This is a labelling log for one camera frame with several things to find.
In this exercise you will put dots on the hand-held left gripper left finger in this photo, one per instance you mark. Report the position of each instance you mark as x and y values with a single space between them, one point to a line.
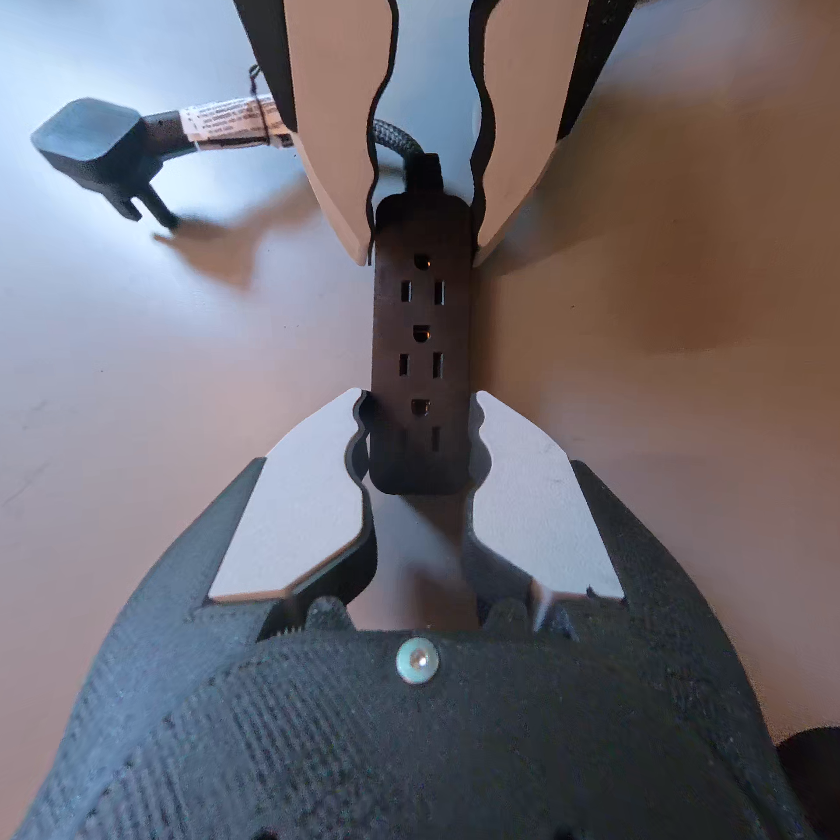
295 518

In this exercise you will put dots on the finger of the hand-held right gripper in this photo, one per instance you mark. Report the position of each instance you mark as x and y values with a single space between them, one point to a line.
525 98
334 98

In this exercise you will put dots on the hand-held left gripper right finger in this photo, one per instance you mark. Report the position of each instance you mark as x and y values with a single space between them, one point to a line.
538 518

